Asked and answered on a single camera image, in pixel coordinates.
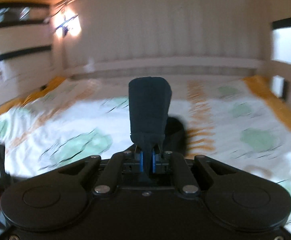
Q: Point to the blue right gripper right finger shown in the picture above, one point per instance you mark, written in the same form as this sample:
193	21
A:
154	162

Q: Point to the white leaf-print bed sheet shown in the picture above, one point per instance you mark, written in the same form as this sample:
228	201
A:
240	123

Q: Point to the blue star wall light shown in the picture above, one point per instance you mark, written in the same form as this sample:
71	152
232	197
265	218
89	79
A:
66	23

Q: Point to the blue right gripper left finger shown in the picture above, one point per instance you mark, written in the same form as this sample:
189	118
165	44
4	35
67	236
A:
141	169

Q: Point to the dark navy hooded garment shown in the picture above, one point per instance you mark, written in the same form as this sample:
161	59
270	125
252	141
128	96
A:
152	129

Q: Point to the white wooden bed frame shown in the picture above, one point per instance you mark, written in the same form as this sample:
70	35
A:
137	37

